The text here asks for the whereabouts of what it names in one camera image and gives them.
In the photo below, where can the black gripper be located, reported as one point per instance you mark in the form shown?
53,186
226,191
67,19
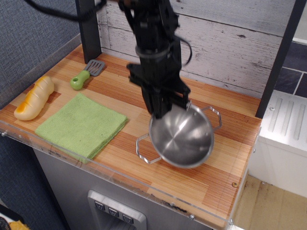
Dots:
161,84

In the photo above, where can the silver metal bowl with handles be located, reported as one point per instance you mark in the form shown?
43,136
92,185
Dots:
183,138

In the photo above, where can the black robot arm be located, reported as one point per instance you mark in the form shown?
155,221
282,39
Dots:
154,23

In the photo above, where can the green folded cloth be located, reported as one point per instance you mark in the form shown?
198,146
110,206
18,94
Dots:
82,127

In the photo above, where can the clear acrylic front guard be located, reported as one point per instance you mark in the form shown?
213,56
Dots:
71,180

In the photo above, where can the grey toy fridge dispenser panel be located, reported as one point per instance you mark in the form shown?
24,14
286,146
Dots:
109,214

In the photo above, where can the yellow toy bread loaf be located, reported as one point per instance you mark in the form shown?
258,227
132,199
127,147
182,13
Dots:
35,99

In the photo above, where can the white toy sink unit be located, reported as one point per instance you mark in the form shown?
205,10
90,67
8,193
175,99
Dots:
280,152

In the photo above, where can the yellow object bottom left corner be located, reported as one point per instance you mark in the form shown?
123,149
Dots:
18,225

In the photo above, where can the green handled grey toy spatula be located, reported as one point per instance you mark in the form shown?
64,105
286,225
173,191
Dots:
93,68

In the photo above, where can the black right vertical post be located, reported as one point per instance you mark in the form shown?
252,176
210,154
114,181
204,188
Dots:
291,28

